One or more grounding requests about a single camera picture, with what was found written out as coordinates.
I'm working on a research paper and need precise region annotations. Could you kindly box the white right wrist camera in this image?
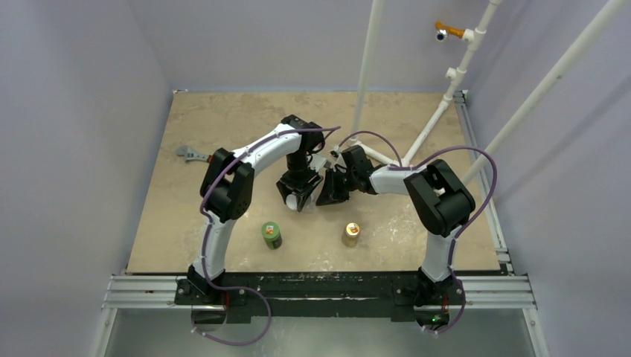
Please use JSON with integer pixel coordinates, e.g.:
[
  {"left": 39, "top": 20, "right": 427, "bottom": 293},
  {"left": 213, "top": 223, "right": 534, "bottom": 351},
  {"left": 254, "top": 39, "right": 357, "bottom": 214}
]
[{"left": 330, "top": 145, "right": 342, "bottom": 159}]

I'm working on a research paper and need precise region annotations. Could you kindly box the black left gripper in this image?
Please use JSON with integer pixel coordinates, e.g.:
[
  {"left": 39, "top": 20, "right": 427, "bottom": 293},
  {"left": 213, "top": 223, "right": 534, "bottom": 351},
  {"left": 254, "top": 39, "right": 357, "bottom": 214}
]
[{"left": 278, "top": 151, "right": 322, "bottom": 212}]

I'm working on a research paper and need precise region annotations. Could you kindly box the white capped dark pill bottle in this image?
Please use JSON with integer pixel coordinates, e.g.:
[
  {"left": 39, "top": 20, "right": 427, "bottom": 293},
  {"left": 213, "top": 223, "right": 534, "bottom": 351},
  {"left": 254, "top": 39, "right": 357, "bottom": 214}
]
[{"left": 285, "top": 193, "right": 301, "bottom": 212}]

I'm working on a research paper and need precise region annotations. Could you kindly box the white PVC pipe frame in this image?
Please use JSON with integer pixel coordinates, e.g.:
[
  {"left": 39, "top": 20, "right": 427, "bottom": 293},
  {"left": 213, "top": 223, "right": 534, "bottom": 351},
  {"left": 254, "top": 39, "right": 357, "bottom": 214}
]
[{"left": 345, "top": 0, "right": 631, "bottom": 184}]

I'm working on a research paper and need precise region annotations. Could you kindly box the amber pill bottle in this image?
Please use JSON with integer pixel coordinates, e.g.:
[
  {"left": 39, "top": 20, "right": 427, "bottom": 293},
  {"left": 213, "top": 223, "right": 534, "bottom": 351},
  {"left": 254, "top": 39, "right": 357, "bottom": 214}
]
[{"left": 342, "top": 222, "right": 360, "bottom": 248}]

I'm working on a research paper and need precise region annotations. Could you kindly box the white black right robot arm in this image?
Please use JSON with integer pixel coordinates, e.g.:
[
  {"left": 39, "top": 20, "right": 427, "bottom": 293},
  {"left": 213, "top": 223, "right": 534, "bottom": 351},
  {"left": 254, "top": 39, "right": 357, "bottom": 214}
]
[{"left": 316, "top": 145, "right": 476, "bottom": 303}]

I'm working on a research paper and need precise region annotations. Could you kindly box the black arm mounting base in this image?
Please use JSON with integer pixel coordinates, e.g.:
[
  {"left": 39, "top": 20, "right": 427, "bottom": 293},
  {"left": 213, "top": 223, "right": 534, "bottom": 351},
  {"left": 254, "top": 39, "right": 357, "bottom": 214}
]
[{"left": 174, "top": 271, "right": 464, "bottom": 327}]

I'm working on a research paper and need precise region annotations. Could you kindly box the aluminium extrusion frame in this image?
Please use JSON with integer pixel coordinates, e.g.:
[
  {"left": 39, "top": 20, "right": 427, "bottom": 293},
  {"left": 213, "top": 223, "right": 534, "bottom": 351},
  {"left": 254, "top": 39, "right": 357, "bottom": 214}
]
[{"left": 91, "top": 90, "right": 551, "bottom": 357}]

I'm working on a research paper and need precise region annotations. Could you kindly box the red handled adjustable wrench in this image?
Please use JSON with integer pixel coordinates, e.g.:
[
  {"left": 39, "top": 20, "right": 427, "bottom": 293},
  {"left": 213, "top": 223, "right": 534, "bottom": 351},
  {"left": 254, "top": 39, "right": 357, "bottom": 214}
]
[{"left": 176, "top": 145, "right": 212, "bottom": 163}]

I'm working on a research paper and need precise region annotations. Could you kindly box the green pill bottle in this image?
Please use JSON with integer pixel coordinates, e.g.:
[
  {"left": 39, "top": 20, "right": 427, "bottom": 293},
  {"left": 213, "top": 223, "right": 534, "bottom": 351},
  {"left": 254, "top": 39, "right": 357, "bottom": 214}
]
[{"left": 261, "top": 222, "right": 283, "bottom": 250}]

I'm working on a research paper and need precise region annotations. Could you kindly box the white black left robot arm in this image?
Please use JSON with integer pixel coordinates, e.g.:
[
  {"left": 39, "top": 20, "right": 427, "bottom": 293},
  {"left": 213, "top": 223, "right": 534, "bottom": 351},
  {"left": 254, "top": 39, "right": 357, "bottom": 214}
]
[{"left": 187, "top": 115, "right": 326, "bottom": 304}]

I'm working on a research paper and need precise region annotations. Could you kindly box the clear plastic pill organizer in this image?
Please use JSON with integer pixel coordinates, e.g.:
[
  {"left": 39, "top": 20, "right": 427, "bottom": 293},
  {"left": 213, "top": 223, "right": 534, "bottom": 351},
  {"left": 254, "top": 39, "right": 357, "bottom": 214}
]
[{"left": 302, "top": 202, "right": 317, "bottom": 213}]

